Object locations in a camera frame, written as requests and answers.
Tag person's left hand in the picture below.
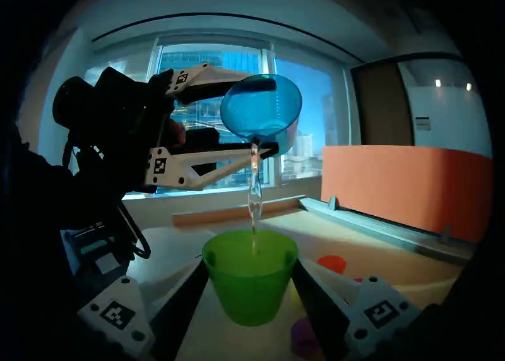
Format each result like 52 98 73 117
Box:
167 117 187 147

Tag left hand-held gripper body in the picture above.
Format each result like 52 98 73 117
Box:
52 66 220 199

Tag red desk screen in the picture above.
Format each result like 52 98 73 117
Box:
298 144 494 266

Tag orange plastic cup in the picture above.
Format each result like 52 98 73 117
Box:
317 254 348 275

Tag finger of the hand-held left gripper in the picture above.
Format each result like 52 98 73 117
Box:
165 62 277 106
145 141 278 192

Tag green plastic cup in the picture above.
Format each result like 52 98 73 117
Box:
201 229 299 327

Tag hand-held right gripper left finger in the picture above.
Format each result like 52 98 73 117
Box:
76 257 210 361

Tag person's left forearm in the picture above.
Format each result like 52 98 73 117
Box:
8 139 119 235

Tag purple plastic cup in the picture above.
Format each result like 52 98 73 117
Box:
289 316 321 357

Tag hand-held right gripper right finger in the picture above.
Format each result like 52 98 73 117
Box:
292 257 422 361

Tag black cable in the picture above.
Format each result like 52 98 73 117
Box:
116 201 152 260

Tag blue plastic cup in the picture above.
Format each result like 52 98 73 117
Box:
219 73 304 159

